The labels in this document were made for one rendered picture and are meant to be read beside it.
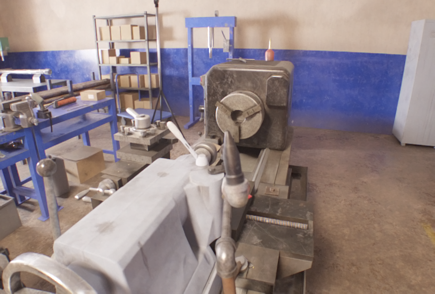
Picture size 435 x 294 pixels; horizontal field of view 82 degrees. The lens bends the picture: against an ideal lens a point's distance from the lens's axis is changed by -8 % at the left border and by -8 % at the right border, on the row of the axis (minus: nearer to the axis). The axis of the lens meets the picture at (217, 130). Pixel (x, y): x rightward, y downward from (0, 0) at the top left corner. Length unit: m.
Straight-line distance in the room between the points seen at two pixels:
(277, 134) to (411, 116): 3.32
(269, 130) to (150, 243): 1.23
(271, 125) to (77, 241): 1.31
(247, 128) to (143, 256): 1.04
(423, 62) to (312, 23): 1.73
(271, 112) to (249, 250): 0.93
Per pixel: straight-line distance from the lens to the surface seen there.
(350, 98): 4.99
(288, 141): 1.87
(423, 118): 4.80
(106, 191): 0.96
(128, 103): 5.67
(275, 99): 1.53
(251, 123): 1.42
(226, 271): 0.47
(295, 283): 1.46
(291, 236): 0.95
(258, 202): 1.10
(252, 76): 1.58
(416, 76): 4.63
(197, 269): 0.69
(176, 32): 5.39
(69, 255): 0.54
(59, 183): 3.11
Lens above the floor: 1.48
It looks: 19 degrees down
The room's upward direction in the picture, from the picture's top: straight up
